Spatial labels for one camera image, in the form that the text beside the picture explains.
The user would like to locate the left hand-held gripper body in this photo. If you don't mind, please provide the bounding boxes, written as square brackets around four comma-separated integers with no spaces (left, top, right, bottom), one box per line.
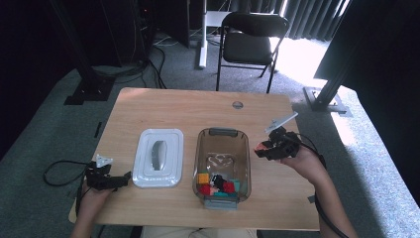
[84,154,115,192]

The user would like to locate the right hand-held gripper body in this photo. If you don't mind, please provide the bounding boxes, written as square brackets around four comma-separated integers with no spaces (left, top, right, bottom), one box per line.
[264,111,302,162]

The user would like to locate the white plastic box lid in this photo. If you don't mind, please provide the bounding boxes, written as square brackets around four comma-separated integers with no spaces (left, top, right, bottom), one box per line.
[132,128,185,188]

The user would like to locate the clear plastic storage box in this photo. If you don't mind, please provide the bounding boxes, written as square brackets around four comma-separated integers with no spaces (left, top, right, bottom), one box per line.
[192,127,253,211]

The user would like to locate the pile of coloured building bricks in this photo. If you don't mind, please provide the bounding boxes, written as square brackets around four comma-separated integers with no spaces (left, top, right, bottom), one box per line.
[197,172,242,198]

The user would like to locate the person's left hand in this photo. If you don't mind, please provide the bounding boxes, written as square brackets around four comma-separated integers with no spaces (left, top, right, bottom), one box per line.
[78,184,113,212]

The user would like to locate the person's right hand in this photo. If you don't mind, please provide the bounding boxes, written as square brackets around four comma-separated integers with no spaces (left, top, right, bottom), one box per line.
[280,147,326,186]

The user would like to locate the black metal stand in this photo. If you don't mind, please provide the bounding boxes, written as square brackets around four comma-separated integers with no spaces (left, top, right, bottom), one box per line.
[49,0,115,106]
[302,39,365,117]

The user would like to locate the black folding chair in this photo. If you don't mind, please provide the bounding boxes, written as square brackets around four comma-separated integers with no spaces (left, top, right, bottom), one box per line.
[216,11,291,94]

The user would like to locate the black curtain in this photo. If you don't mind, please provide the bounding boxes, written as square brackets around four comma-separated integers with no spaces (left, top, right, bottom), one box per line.
[0,0,83,160]
[315,0,420,206]

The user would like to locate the grey pleated curtain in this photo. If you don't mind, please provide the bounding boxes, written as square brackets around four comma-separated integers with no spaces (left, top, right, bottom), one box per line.
[231,0,351,43]

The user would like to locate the dark equipment cabinet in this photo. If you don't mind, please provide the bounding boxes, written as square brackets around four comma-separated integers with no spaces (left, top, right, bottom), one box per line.
[142,0,191,49]

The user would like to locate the left hand-held gripper black cable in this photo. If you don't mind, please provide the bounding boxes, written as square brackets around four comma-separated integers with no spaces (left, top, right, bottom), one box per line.
[43,160,91,217]

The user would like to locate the hand-held gripper black cable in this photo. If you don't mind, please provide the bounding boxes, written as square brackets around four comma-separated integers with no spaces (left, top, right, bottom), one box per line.
[296,132,350,238]
[43,160,91,217]

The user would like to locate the right hand-held gripper black cable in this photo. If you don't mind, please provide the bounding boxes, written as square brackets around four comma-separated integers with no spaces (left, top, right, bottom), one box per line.
[296,132,350,238]

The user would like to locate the black floor cable bundle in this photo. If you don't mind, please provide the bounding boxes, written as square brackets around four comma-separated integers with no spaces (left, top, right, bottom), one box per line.
[92,43,167,90]

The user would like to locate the white desk frame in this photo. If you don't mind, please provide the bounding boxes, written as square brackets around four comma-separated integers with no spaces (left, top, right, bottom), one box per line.
[197,0,232,69]

